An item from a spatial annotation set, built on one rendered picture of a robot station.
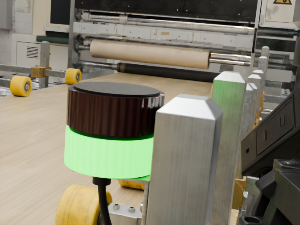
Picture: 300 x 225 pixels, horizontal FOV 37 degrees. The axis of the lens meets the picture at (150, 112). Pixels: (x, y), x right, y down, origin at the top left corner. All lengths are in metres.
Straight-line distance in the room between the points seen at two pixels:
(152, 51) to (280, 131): 2.68
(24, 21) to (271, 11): 8.04
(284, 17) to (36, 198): 2.19
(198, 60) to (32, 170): 2.02
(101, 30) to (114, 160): 2.77
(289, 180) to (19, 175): 0.76
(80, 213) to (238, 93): 0.26
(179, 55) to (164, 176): 2.62
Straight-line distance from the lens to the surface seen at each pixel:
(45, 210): 0.77
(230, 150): 0.51
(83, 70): 3.29
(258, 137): 0.28
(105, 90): 0.26
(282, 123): 0.24
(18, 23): 10.39
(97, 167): 0.26
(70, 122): 0.27
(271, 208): 0.23
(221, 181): 0.52
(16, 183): 0.89
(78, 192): 0.63
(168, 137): 0.26
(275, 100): 2.05
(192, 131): 0.25
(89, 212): 0.61
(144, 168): 0.27
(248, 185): 0.83
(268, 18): 2.78
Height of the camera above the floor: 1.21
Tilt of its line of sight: 11 degrees down
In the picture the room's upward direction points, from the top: 5 degrees clockwise
